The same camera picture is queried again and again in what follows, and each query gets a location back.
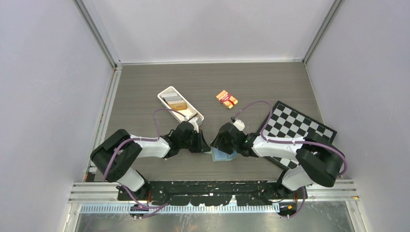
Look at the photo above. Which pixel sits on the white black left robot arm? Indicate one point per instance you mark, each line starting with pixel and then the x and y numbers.
pixel 115 156

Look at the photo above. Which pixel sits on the mint green card holder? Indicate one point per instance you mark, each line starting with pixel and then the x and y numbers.
pixel 218 155

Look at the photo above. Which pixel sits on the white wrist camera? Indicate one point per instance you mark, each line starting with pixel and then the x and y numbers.
pixel 197 124
pixel 239 124

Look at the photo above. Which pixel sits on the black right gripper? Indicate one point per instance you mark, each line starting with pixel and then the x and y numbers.
pixel 217 143

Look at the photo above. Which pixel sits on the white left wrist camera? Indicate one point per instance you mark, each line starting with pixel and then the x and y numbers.
pixel 197 124

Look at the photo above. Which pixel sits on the white rectangular plastic tray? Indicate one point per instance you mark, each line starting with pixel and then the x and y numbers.
pixel 182 115

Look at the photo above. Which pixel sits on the red orange small box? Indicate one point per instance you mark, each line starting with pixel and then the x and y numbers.
pixel 227 99

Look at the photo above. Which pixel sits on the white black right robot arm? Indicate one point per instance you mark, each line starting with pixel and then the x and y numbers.
pixel 318 162

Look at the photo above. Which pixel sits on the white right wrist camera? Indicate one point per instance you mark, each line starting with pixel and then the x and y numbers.
pixel 239 124

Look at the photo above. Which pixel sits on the gold credit card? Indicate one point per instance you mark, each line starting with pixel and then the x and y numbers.
pixel 178 105

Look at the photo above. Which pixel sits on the black white chessboard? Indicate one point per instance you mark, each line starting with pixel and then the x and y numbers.
pixel 287 122

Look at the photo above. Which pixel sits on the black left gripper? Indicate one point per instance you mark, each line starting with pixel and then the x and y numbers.
pixel 201 146

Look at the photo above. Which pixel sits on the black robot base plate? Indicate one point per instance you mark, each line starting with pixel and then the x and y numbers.
pixel 210 193

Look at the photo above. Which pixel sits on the grey credit card stack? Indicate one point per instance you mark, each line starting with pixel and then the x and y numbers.
pixel 171 97

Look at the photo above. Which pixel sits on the aluminium frame rail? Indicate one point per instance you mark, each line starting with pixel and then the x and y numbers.
pixel 98 197

